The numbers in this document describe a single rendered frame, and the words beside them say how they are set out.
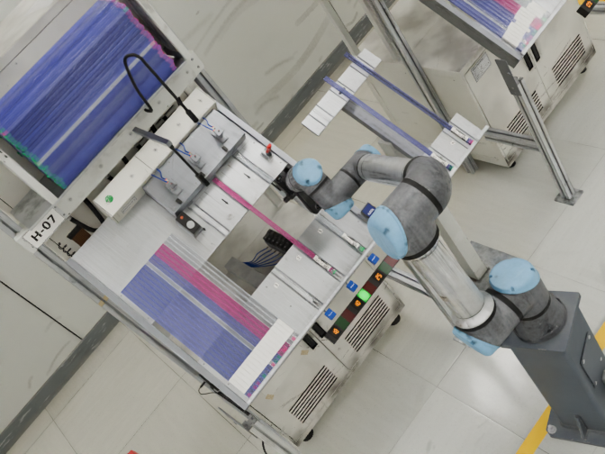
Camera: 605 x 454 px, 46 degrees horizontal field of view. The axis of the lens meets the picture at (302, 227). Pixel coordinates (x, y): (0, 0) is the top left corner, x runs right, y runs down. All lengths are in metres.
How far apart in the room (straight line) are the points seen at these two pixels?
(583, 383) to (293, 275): 0.89
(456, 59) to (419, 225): 1.39
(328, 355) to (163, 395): 1.10
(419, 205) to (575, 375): 0.78
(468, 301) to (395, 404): 1.09
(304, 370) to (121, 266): 0.83
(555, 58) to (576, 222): 0.74
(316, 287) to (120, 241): 0.63
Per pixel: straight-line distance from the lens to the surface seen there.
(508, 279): 1.89
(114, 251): 2.30
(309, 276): 2.22
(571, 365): 2.11
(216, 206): 2.28
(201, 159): 2.27
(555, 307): 2.02
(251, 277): 2.56
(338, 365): 2.80
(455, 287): 1.75
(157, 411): 3.56
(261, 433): 2.28
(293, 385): 2.70
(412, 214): 1.59
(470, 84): 2.89
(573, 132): 3.30
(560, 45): 3.31
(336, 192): 1.96
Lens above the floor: 2.24
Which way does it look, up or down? 38 degrees down
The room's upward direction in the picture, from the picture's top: 41 degrees counter-clockwise
